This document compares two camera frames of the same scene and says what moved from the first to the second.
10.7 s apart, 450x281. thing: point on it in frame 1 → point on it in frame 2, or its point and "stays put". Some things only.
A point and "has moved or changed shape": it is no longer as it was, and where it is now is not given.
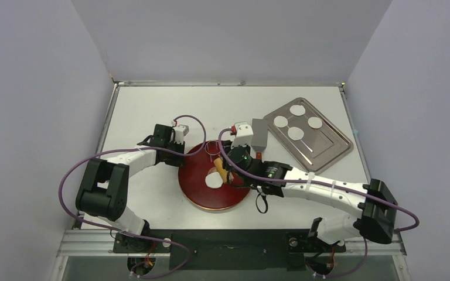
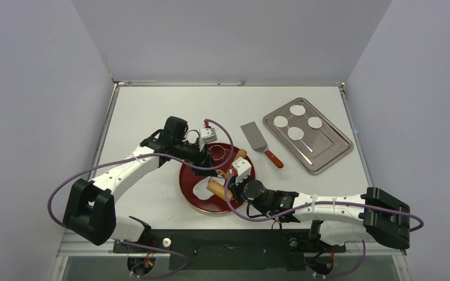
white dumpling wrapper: x=297 y=110 stays put
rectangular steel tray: x=309 y=134 stays put
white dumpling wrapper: x=295 y=133 stays put
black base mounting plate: x=224 y=249 stays put
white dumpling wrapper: x=314 y=122 stays put
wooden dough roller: x=223 y=172 → x=220 y=188
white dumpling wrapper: x=280 y=121 stays put
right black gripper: x=227 y=170 → x=234 y=189
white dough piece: x=214 y=180 has moved or changed shape
